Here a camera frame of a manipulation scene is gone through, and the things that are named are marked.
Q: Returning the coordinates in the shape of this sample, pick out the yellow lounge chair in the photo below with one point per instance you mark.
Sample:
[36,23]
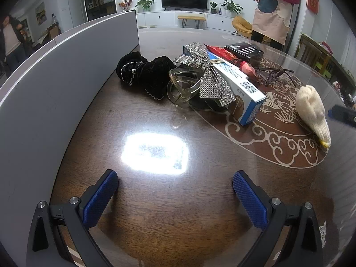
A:
[242,25]

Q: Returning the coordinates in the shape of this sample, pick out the white door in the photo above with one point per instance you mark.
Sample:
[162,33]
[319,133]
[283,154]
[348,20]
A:
[74,8]

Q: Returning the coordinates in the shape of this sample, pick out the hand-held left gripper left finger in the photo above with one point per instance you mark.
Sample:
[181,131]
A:
[100,197]

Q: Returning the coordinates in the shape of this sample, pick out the small potted plant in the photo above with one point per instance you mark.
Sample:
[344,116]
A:
[213,6]

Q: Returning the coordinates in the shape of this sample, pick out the green leafy potted plant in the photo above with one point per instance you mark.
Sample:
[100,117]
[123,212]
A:
[146,3]

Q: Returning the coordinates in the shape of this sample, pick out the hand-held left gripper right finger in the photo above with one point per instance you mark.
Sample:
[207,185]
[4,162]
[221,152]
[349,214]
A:
[250,200]

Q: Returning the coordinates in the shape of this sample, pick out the large potted plant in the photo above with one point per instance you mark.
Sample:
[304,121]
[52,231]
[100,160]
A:
[230,6]

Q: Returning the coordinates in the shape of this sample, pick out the white media console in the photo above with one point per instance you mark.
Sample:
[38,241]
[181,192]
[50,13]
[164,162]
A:
[167,19]

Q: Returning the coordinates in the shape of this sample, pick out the red snack packet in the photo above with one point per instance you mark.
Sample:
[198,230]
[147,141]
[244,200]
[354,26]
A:
[219,51]

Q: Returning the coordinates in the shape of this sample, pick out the blue and white box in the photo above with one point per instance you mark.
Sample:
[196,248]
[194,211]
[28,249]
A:
[236,78]

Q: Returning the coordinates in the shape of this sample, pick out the grey partition board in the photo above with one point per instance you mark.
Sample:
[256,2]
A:
[55,89]

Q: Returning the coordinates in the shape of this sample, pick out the rhinestone bow hair clip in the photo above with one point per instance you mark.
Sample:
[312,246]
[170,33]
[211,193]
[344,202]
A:
[214,80]

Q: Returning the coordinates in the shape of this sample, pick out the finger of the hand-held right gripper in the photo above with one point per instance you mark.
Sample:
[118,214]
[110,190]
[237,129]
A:
[342,115]

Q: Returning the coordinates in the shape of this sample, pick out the cream knit glove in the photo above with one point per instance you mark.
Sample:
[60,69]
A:
[311,108]

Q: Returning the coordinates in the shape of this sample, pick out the brown eyeglasses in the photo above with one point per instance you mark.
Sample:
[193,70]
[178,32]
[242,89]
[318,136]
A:
[274,75]

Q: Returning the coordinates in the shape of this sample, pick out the black velvet scrunchie white trim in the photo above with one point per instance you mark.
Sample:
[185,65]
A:
[155,75]

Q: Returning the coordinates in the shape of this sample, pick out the red flower arrangement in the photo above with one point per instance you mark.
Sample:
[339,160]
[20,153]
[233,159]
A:
[125,4]

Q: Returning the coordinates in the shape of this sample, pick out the red wall hanging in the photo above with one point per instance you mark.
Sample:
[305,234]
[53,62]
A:
[312,2]

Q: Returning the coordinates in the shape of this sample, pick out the framed wall picture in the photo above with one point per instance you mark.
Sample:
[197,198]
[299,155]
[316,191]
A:
[41,13]

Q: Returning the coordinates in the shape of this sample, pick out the clear hair claw clip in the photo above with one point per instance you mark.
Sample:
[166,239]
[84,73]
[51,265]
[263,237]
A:
[173,75]

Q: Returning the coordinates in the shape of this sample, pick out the small pink red packet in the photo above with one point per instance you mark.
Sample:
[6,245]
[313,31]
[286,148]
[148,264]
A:
[247,68]

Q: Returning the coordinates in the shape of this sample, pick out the wooden desktop with cloud pattern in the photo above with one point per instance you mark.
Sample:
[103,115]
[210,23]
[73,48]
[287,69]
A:
[167,214]

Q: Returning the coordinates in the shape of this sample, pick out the yellow wooden bench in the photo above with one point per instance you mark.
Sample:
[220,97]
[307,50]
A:
[192,17]

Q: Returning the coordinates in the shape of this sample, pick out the black box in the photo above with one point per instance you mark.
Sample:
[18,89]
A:
[244,50]

